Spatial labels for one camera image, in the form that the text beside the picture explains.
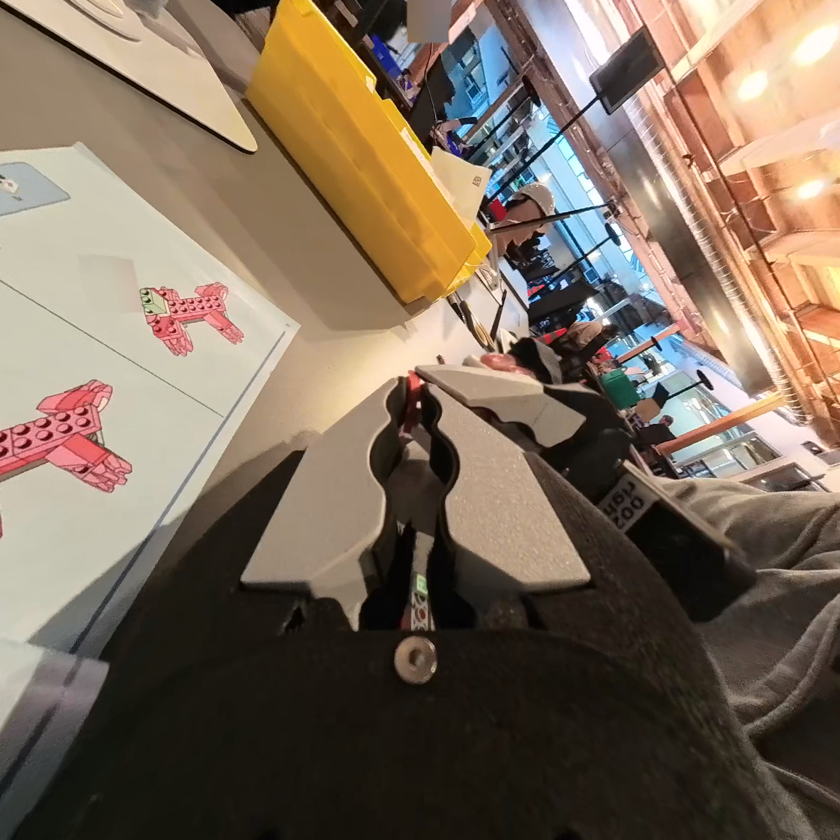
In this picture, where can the black panel on stand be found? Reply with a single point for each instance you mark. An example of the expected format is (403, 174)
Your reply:
(627, 69)

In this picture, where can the open pale blue instruction booklet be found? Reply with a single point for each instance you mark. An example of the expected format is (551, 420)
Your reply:
(98, 249)

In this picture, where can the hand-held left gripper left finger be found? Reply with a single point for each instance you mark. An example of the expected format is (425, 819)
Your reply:
(315, 518)

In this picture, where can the white printed paper sheet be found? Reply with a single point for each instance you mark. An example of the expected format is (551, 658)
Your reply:
(459, 180)

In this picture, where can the shallow yellow plastic bin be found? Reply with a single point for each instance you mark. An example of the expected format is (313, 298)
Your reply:
(341, 131)

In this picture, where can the person's right hand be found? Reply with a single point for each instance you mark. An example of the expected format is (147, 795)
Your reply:
(505, 364)

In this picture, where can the round ceiling lamp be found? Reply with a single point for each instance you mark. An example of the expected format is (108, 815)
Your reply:
(810, 190)
(751, 84)
(814, 43)

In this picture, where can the wooden top white stand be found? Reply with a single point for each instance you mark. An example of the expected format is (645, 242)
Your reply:
(164, 59)

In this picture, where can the winged grey mint brick assembly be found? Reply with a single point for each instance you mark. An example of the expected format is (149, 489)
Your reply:
(418, 600)

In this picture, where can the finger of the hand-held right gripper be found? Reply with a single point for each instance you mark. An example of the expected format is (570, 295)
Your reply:
(499, 394)

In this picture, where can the person's right forearm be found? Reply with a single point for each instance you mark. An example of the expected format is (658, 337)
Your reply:
(754, 525)

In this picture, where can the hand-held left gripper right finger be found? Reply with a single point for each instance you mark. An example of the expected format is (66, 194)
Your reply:
(512, 518)

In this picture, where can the person's grey hoodie torso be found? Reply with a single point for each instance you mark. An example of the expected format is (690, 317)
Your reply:
(787, 722)

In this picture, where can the green storage bin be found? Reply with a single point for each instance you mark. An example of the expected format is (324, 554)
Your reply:
(620, 388)

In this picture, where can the mannequin head with white helmet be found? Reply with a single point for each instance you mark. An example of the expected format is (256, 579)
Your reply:
(525, 210)

